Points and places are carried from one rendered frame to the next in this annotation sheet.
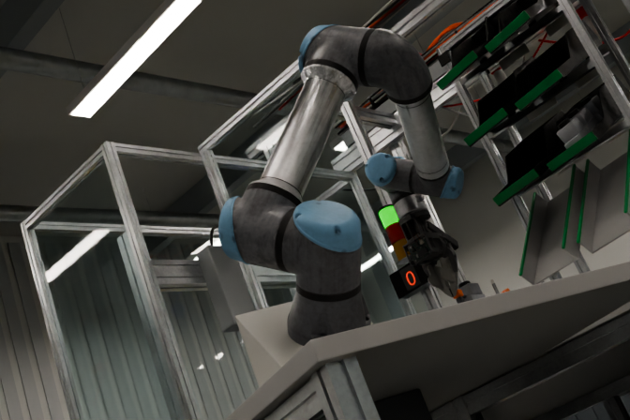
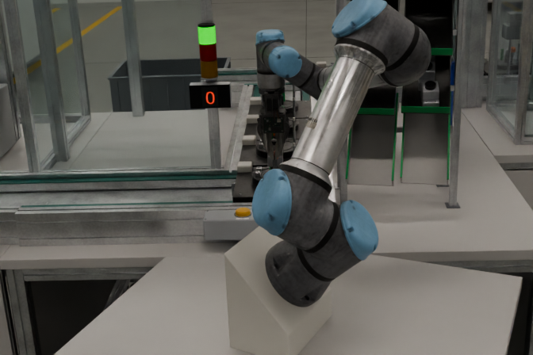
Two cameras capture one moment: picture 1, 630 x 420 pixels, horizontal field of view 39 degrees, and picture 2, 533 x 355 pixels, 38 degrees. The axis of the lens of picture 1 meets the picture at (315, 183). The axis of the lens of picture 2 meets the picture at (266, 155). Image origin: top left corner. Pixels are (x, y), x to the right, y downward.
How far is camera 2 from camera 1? 156 cm
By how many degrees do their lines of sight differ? 53
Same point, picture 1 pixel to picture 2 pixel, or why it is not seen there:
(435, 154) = not seen: hidden behind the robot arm
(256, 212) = (311, 208)
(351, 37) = (403, 35)
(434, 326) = not seen: outside the picture
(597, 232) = (406, 164)
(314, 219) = (363, 238)
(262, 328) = (251, 274)
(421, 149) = not seen: hidden behind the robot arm
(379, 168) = (289, 66)
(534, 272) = (349, 171)
